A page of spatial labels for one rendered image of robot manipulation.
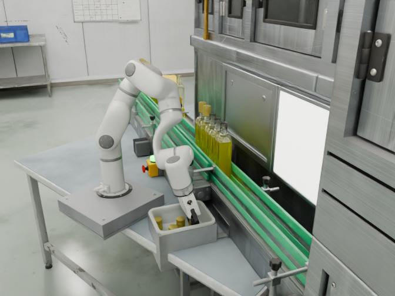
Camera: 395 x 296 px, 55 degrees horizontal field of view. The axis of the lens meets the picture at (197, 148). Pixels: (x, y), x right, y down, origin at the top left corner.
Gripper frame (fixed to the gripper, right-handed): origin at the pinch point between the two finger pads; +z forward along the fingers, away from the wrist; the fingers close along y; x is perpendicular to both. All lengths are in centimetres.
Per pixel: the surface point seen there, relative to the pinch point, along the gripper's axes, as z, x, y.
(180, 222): -1.3, 4.8, 1.4
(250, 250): 2.2, -11.4, -23.8
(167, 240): -3.3, 12.3, -7.3
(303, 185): -13.8, -34.6, -24.1
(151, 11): -6, -154, 608
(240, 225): -2.6, -12.8, -15.8
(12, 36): -39, 83, 549
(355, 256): -46, -6, -82
